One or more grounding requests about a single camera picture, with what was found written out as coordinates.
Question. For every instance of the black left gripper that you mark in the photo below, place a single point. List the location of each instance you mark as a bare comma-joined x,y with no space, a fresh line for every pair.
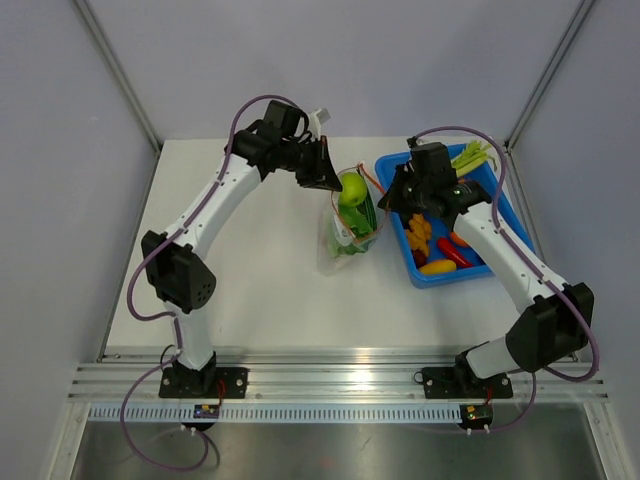
322,175

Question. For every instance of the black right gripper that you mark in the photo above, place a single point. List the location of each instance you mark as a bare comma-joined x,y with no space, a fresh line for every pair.
403,172

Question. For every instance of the green scallion bunch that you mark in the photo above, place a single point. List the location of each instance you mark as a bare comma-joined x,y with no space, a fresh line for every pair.
370,212

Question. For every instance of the clear zip bag orange zipper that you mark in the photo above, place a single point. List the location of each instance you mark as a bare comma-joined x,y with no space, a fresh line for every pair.
326,264

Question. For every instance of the green apple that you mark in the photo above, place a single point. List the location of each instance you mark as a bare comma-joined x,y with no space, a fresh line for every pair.
354,189

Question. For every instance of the napa cabbage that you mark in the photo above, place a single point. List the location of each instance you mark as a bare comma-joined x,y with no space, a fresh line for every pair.
348,232

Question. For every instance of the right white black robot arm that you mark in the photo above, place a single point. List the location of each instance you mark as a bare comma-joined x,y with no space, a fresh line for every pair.
554,316

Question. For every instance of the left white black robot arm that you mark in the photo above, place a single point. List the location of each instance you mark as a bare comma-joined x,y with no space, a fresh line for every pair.
174,260

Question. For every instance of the orange ginger root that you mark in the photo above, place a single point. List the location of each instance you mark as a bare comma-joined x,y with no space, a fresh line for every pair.
419,234

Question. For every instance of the light green leafy vegetable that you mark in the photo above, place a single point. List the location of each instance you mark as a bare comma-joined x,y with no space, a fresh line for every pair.
473,156

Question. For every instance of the orange fruit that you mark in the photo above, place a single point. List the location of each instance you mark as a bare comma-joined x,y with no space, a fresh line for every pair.
457,240

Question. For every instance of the red chili pepper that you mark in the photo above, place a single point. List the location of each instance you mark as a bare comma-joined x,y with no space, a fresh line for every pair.
448,249

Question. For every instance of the dark purple fruit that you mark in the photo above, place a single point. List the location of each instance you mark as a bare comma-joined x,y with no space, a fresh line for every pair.
420,259

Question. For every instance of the yellow mango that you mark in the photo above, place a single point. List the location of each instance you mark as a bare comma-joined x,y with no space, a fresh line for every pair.
438,267

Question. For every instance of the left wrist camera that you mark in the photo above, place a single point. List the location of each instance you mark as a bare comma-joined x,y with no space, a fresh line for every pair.
316,120

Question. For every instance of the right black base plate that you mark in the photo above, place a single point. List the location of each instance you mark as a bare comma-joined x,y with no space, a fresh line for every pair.
447,383

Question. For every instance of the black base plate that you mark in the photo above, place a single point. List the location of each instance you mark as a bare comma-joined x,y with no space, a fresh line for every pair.
225,382
447,383

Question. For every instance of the aluminium rail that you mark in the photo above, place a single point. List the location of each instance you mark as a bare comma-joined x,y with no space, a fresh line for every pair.
385,376

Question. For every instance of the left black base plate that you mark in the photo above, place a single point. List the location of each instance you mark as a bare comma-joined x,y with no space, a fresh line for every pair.
225,382

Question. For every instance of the white slotted cable duct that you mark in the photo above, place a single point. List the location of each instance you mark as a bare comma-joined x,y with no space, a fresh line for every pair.
279,413

